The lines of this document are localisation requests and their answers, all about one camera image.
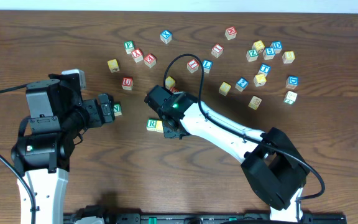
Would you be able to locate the yellow block far left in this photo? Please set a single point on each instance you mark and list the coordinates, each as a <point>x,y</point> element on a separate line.
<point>113,65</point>

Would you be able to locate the blue D block right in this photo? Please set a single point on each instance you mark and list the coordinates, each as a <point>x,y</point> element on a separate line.
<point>292,82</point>

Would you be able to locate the red u block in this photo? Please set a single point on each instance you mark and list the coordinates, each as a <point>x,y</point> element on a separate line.
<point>127,83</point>
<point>174,90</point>

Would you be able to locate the blue D block upper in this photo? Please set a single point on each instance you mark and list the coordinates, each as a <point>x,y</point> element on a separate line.
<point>277,46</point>

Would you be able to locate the green 7 block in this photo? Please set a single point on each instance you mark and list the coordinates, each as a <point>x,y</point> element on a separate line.
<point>290,97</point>

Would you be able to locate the yellow ball picture block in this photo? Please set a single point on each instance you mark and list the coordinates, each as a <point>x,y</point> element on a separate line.
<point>258,46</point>

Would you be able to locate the red U block centre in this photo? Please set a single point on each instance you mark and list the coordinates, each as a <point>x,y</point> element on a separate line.
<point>174,90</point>

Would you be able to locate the green Z block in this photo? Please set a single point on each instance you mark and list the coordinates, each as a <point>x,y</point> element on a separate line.
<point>251,55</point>

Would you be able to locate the blue L block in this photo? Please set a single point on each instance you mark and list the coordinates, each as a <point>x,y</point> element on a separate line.
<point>207,64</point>

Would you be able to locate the yellow K block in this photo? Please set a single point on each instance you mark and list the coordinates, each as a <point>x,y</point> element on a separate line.
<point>260,80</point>

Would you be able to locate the green N block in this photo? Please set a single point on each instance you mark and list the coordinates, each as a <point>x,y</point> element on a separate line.
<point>117,109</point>

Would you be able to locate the yellow S block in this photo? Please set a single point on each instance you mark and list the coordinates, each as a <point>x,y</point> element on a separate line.
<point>224,88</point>

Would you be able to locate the yellow O block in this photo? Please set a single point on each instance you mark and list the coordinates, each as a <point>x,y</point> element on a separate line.
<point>159,126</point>

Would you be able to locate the green F block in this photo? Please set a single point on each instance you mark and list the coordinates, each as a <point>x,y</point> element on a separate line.
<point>129,46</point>

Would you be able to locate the blue X block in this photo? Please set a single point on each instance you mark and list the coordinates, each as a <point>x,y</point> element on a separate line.
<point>166,36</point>

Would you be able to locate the red I block beside L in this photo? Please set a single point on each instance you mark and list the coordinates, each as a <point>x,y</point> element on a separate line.
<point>192,65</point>

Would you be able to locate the yellow snail picture block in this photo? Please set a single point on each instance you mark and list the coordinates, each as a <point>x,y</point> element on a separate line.
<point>255,102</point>

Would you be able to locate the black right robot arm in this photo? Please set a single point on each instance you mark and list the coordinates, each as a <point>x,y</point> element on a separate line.
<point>273,167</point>

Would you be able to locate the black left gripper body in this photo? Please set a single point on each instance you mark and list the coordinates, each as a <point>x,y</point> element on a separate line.
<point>105,109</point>

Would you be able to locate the red I block upper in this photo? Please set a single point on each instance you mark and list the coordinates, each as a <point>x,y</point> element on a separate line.
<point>217,50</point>

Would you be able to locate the blue 2 block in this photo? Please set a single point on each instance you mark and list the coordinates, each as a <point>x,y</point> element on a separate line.
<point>241,84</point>

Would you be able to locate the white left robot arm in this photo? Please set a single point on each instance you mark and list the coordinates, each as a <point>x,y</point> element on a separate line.
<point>45,142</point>

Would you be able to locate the red U block left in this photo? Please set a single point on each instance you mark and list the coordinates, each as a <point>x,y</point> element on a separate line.
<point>127,83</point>

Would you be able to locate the green R block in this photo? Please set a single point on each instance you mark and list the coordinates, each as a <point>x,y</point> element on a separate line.
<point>151,124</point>

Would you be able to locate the red block far top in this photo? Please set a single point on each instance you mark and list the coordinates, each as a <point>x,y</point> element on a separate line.
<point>230,33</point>

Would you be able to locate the red X block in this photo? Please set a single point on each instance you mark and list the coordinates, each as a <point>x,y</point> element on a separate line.
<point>137,55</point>

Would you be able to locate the yellow block near U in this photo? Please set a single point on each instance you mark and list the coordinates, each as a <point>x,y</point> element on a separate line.
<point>170,83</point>

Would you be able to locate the blue d block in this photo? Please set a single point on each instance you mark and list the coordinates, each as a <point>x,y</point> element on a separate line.
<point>277,46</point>
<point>292,82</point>

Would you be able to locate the blue 5 block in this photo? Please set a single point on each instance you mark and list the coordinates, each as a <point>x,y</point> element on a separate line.
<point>268,53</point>

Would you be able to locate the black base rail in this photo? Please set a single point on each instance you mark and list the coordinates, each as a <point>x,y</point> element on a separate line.
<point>136,218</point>

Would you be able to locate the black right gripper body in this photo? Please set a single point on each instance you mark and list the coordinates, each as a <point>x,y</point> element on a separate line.
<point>171,132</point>

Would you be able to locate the red E block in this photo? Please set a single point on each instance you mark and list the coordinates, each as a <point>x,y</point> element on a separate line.
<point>150,60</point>

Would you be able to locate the yellow 8 block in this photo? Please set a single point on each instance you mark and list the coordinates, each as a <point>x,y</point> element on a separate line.
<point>288,57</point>

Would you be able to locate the blue T block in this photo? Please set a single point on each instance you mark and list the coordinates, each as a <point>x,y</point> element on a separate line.
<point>264,69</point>

